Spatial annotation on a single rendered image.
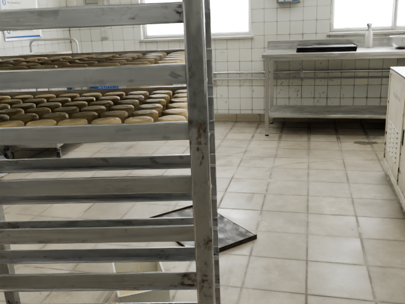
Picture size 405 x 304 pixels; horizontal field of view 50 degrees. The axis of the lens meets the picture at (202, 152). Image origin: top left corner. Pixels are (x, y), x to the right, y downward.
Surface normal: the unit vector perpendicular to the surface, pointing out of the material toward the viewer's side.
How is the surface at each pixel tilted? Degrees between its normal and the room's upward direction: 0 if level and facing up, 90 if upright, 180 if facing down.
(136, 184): 90
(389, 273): 0
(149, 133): 90
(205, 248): 90
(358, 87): 90
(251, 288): 0
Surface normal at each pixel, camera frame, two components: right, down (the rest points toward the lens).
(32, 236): -0.04, 0.29
